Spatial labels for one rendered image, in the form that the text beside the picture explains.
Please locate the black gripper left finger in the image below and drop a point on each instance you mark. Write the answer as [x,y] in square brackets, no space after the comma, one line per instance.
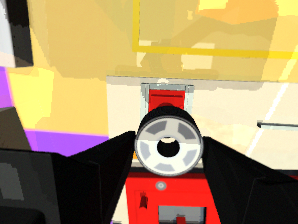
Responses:
[83,188]

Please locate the cream rectangular block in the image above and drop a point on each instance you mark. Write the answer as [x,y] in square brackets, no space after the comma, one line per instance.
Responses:
[15,42]

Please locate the yellow rectangular outline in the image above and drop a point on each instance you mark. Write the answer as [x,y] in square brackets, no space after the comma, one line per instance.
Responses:
[197,51]

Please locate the black wheel with white rim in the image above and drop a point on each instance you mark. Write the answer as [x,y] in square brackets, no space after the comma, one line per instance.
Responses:
[168,159]

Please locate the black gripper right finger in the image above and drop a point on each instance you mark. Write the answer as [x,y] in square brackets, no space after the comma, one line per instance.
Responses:
[245,191]

